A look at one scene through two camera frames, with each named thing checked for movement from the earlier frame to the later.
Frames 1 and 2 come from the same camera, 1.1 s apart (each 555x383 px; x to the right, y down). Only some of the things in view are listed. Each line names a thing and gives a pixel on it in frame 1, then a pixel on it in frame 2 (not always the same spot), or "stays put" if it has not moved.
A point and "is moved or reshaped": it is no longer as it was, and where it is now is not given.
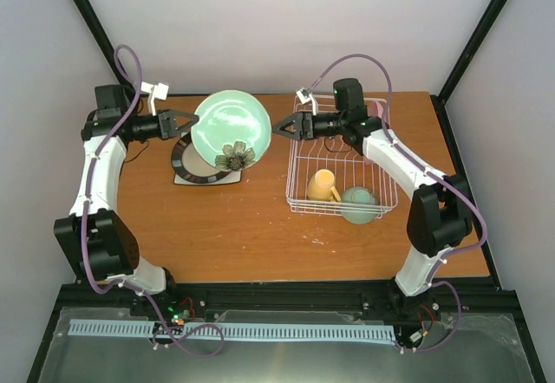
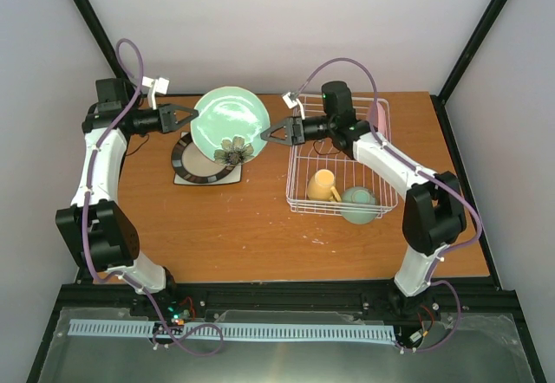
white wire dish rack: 328,175 stays put
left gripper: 167,125 -> 167,117
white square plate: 234,177 stays put
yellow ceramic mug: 321,186 stays put
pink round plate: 375,109 stays put
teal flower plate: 233,131 is moved or reshaped
